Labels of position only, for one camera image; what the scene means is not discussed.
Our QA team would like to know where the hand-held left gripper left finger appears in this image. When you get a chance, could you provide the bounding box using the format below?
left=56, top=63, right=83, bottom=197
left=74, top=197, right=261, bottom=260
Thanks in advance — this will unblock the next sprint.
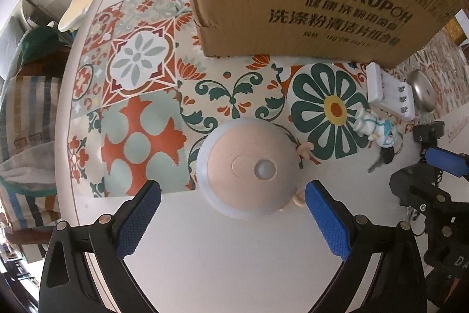
left=38, top=179, right=162, bottom=313

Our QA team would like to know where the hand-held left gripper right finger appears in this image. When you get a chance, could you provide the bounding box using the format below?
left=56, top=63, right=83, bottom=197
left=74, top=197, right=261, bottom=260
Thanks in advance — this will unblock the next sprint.
left=304, top=180, right=429, bottom=313

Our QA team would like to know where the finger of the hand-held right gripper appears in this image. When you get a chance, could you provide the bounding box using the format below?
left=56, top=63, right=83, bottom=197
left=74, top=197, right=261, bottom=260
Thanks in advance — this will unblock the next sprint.
left=413, top=121, right=469, bottom=185
left=389, top=169, right=469, bottom=216

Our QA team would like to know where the dark bunch of keys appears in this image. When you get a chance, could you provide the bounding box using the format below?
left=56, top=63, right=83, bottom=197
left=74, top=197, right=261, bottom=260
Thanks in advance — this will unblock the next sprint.
left=367, top=148, right=394, bottom=173

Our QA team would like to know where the silver round device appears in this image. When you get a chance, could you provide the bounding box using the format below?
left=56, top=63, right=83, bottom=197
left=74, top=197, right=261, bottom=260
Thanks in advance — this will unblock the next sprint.
left=408, top=69, right=438, bottom=112

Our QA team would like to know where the pink round night light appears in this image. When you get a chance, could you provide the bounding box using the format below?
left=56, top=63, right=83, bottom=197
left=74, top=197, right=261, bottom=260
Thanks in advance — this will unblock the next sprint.
left=196, top=119, right=314, bottom=220

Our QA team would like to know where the patterned floral table runner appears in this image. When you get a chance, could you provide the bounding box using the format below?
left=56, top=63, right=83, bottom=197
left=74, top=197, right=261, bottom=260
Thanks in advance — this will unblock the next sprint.
left=67, top=0, right=469, bottom=198

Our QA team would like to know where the white battery charger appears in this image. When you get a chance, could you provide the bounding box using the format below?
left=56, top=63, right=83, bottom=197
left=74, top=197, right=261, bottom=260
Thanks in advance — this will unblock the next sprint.
left=366, top=62, right=416, bottom=121

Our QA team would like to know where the striped cloth bag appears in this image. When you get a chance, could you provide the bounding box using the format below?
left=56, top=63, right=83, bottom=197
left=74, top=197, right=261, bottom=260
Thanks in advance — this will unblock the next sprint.
left=0, top=75, right=63, bottom=229

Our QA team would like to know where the green cloth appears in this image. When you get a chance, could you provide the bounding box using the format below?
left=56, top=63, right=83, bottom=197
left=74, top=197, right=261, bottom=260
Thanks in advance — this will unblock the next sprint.
left=20, top=25, right=70, bottom=64

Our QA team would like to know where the white round stool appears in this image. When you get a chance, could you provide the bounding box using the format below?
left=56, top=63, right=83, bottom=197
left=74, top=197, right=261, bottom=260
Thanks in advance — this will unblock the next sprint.
left=58, top=0, right=92, bottom=31

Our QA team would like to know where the grey cushion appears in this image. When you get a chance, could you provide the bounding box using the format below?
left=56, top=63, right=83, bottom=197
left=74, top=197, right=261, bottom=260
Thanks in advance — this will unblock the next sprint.
left=0, top=16, right=30, bottom=79

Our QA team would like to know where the white blue figurine keychain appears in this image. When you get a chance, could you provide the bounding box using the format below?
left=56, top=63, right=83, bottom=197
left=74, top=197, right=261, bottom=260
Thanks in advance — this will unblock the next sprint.
left=354, top=107, right=400, bottom=148

